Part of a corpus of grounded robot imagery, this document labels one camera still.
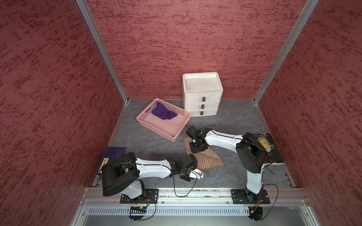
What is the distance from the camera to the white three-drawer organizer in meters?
0.94

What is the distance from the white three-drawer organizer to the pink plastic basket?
0.19ft

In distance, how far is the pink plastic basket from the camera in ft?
3.18
